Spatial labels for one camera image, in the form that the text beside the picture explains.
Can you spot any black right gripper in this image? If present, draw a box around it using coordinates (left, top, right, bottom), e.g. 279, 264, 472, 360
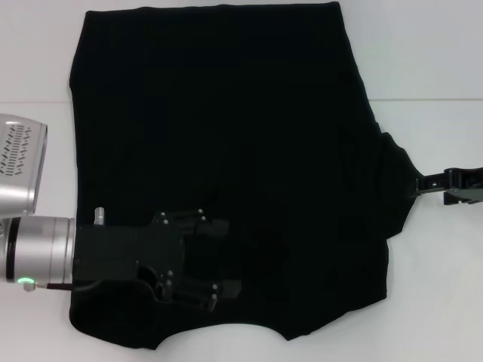
410, 167, 483, 207

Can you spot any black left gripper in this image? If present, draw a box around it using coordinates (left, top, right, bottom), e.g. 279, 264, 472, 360
74, 208, 243, 312

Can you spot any black t-shirt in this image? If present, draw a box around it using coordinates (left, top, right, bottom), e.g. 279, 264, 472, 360
67, 2, 419, 340

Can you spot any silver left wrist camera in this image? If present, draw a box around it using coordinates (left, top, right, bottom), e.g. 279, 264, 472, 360
0, 112, 49, 218

